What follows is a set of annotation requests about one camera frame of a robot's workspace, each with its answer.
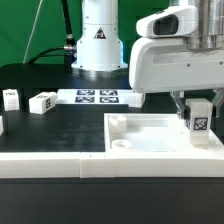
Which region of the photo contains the white U-shaped fence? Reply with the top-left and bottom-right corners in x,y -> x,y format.
0,146 -> 224,178

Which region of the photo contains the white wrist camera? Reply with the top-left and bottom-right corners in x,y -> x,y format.
136,5 -> 198,38

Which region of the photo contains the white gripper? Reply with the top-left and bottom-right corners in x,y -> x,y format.
129,38 -> 224,119

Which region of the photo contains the white thin cable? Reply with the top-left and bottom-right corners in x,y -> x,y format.
22,0 -> 44,65

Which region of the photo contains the white marker board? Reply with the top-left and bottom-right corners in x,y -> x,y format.
56,89 -> 132,105

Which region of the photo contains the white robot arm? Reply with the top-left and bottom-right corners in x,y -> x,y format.
72,0 -> 224,118

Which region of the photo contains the black cable with connector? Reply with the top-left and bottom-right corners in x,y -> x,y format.
26,0 -> 79,66

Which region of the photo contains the white square tabletop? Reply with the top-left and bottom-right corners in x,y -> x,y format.
104,113 -> 224,155

